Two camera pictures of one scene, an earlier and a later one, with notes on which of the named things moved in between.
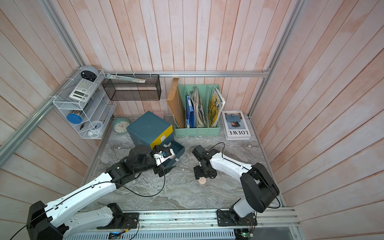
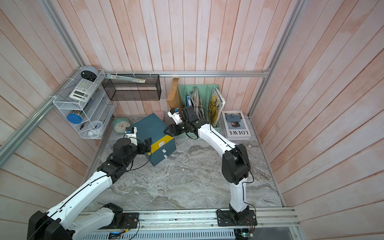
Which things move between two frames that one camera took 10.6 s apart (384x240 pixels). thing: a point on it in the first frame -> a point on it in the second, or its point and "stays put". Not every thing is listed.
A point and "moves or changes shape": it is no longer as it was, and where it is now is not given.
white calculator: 84,90 stays put
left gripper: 159,169 -> 148,145
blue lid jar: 74,118 stays put
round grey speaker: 89,73 stays put
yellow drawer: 166,134 moves or changes shape
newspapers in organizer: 200,118 stays put
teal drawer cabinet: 150,129 moves or changes shape
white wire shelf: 81,101 stays put
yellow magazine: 217,104 stays put
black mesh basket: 118,89 stays put
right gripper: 198,173 -> 173,129
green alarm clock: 120,125 stays put
